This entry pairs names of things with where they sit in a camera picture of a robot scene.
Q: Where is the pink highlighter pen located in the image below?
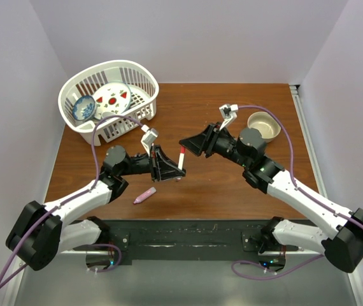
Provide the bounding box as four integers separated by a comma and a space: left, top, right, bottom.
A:
133, 187, 157, 205

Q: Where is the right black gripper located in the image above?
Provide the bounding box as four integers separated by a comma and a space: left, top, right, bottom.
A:
179, 122, 250, 168

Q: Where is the purple cable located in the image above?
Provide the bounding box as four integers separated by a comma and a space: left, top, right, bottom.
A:
0, 115, 146, 293
231, 105, 363, 281

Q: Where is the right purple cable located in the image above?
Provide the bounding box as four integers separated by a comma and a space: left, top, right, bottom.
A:
231, 105, 363, 281

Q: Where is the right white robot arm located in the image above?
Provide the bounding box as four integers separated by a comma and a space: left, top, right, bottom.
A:
179, 124, 363, 273

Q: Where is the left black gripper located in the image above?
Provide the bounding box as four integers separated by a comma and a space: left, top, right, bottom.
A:
119, 145, 185, 182

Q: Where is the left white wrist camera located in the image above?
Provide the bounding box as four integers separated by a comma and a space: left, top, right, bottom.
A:
141, 125, 159, 156

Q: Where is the white red marker pen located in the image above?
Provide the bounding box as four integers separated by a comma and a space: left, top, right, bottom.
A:
178, 152, 185, 170

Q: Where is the white plate with fruit pattern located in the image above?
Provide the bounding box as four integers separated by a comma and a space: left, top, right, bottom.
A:
92, 82, 131, 119

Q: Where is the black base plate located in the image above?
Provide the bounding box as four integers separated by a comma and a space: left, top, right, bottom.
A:
100, 219, 269, 265

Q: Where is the beige ceramic bowl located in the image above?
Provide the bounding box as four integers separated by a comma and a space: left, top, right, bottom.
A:
247, 112, 281, 143

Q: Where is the blue patterned bowl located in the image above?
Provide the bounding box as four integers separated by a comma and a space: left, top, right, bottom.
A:
72, 95, 96, 122

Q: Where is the white plastic dish basket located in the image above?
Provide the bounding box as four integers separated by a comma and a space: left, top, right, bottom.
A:
57, 60, 159, 145

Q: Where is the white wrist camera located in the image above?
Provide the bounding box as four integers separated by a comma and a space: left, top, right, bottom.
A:
141, 125, 159, 156
219, 104, 238, 130

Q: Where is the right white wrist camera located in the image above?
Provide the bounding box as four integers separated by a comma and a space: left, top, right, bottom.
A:
219, 104, 238, 130

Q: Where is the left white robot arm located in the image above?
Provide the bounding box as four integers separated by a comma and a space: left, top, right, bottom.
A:
6, 145, 186, 271

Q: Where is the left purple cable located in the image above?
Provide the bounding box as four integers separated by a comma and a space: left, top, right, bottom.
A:
0, 115, 146, 293

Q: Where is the white cup in basket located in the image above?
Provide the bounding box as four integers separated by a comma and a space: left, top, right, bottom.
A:
101, 112, 117, 122

